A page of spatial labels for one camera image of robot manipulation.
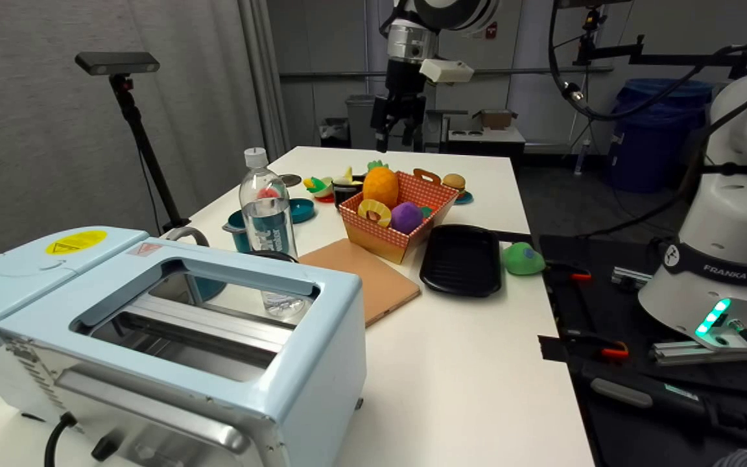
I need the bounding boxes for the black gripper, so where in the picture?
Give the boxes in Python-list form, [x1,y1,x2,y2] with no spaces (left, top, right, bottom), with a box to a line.
[372,54,430,154]

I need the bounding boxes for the yellow banana plush toy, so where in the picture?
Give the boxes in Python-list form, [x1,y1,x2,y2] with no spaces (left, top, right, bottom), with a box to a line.
[334,167,369,187]

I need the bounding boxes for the grey toy pot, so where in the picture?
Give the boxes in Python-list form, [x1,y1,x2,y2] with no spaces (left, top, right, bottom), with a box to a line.
[330,177,369,207]

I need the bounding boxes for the purple plush toy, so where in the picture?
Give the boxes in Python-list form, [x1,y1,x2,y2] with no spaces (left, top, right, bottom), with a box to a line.
[390,199,429,236]

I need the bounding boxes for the cardboard box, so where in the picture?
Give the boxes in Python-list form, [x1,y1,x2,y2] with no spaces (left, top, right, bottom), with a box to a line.
[474,106,519,133]

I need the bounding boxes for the red green plush toy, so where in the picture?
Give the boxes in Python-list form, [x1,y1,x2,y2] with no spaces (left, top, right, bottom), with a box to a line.
[301,174,337,203]

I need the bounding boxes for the teal toy pot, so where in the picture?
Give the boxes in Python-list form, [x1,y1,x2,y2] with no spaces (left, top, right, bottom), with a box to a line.
[220,205,255,255]

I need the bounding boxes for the grey waste bin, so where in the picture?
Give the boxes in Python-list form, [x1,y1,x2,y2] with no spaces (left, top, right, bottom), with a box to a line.
[342,92,393,151]

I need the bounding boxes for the white shelf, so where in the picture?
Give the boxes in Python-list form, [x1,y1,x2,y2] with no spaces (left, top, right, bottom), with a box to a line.
[439,126,528,159]

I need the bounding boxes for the teal bowl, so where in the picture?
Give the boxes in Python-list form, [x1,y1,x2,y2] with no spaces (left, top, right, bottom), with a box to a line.
[288,198,320,225]

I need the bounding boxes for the black plastic tray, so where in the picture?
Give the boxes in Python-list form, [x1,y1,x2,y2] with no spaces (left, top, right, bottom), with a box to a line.
[419,223,507,299]

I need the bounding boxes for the brown cutting board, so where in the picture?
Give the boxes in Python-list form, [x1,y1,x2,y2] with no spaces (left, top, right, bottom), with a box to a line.
[295,238,426,329]

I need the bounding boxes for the clear plastic water bottle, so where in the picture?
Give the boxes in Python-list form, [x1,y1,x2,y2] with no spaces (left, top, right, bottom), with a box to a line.
[237,145,301,263]

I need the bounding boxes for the blue plastic bin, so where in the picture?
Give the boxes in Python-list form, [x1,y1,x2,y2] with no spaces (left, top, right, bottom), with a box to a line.
[608,76,716,196]

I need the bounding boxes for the light blue toaster oven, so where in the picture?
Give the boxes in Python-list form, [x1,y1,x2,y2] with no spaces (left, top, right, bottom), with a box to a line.
[0,225,369,467]

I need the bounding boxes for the short silver bar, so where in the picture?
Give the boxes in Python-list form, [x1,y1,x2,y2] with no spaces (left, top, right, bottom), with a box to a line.
[611,266,655,292]

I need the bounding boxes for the long black tool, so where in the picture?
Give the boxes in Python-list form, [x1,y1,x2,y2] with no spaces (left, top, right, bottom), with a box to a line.
[586,371,747,449]

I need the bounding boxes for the grey curtain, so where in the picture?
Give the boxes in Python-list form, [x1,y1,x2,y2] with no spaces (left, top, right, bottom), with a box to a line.
[0,0,290,267]

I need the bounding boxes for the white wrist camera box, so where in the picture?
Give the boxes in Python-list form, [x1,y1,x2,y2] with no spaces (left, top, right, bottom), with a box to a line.
[421,57,478,87]

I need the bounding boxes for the yellow ring plush toy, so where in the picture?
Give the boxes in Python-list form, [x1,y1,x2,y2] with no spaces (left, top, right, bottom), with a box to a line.
[355,198,394,231]

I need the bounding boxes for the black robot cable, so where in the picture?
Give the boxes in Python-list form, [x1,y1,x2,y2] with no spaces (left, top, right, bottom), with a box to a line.
[548,0,747,241]

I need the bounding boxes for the black articulated mount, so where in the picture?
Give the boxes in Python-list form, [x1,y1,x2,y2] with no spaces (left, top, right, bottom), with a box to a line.
[574,4,705,71]

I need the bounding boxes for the orange handled clamp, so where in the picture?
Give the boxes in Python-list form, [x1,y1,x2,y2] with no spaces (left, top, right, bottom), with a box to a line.
[557,263,596,288]
[563,327,634,366]

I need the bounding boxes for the black camera stand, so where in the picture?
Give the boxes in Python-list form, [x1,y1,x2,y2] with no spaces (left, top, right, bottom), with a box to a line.
[109,74,214,249]

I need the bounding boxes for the black camera bar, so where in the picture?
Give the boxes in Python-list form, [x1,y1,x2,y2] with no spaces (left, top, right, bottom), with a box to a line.
[72,50,164,78]

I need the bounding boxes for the aluminium rail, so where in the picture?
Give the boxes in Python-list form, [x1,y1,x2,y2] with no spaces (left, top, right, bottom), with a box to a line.
[648,338,747,371]

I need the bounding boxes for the black toaster power cord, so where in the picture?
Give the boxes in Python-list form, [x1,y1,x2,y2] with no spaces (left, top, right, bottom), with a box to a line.
[41,414,80,467]

